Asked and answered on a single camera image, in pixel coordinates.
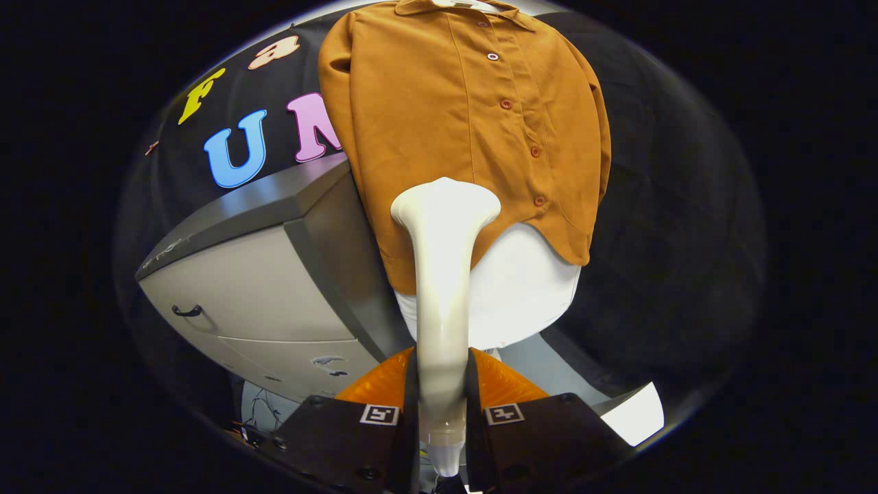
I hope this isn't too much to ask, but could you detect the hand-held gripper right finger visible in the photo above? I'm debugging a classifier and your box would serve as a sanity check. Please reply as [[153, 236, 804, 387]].
[[466, 346, 635, 494]]

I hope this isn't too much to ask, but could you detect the grey cabinet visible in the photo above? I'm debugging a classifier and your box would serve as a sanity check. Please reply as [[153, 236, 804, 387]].
[[135, 152, 416, 404]]

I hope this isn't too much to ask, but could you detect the orange button shirt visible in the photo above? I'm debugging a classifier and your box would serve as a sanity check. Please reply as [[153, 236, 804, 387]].
[[318, 0, 613, 296]]

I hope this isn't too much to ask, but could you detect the white garment steamer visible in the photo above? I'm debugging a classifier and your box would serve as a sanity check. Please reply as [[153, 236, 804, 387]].
[[390, 177, 502, 479]]

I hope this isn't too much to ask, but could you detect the tangle of thin cables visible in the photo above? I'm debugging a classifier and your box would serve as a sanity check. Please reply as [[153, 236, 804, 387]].
[[240, 381, 302, 440]]

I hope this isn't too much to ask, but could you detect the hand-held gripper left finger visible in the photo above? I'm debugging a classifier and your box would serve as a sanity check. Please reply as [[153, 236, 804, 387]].
[[264, 346, 420, 494]]

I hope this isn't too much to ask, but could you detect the white clothes hanger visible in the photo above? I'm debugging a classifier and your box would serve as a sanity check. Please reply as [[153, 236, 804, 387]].
[[432, 0, 505, 14]]

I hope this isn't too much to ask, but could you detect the white paper sheet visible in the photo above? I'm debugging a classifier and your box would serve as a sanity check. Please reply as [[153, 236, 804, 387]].
[[593, 382, 665, 447]]

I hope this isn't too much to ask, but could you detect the black backdrop cloth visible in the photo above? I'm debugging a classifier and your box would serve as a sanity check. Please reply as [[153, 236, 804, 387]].
[[117, 7, 766, 426]]

